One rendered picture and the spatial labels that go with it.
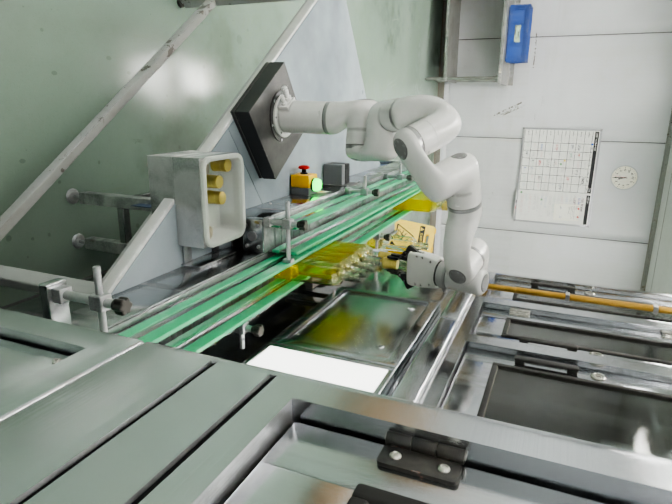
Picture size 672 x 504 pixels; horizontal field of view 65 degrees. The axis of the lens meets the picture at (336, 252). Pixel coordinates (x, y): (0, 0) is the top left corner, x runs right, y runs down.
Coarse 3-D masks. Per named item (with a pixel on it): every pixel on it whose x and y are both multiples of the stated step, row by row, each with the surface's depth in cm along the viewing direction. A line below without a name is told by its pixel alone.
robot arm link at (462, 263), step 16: (448, 208) 131; (480, 208) 129; (448, 224) 132; (464, 224) 129; (448, 240) 131; (464, 240) 129; (448, 256) 133; (464, 256) 130; (480, 256) 137; (448, 272) 136; (464, 272) 133
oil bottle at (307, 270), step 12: (300, 264) 149; (312, 264) 148; (324, 264) 148; (336, 264) 148; (276, 276) 153; (288, 276) 151; (300, 276) 149; (312, 276) 148; (324, 276) 146; (336, 276) 145
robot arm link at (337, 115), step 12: (324, 108) 151; (336, 108) 150; (348, 108) 148; (360, 108) 147; (324, 120) 151; (336, 120) 150; (348, 120) 149; (360, 120) 147; (336, 132) 154; (348, 132) 150; (360, 132) 147; (360, 144) 148
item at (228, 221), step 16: (208, 160) 125; (240, 160) 138; (224, 176) 141; (240, 176) 140; (224, 192) 142; (240, 192) 141; (208, 208) 139; (224, 208) 144; (240, 208) 142; (208, 224) 128; (224, 224) 145; (240, 224) 143; (208, 240) 129; (224, 240) 136
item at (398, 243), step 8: (368, 240) 226; (384, 240) 223; (392, 240) 221; (400, 240) 220; (408, 240) 219; (416, 240) 221; (384, 248) 224; (392, 248) 223; (400, 248) 221; (424, 248) 218
